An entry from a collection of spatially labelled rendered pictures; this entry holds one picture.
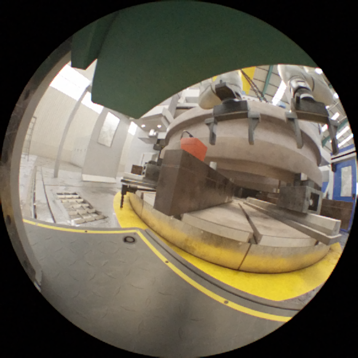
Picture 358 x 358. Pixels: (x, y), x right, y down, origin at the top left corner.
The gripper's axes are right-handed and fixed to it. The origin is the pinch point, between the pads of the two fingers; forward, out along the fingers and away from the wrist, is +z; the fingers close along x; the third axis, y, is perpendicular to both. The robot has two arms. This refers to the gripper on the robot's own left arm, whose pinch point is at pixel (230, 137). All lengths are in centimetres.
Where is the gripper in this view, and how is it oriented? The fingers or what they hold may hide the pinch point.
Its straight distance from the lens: 36.0
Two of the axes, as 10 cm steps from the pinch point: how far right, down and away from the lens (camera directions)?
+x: -6.9, -1.3, 7.1
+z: -2.1, 9.8, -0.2
